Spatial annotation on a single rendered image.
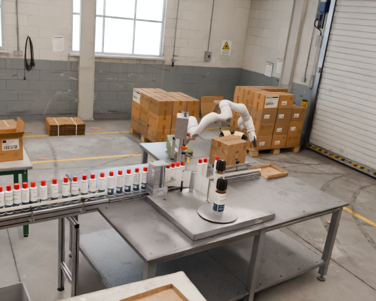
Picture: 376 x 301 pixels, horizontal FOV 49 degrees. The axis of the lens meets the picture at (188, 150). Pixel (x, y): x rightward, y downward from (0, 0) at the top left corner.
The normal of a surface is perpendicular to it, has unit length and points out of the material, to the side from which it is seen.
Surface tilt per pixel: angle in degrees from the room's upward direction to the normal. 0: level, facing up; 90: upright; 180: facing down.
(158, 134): 88
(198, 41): 90
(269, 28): 90
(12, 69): 90
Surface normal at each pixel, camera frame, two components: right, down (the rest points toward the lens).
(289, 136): 0.50, 0.30
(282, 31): -0.87, 0.07
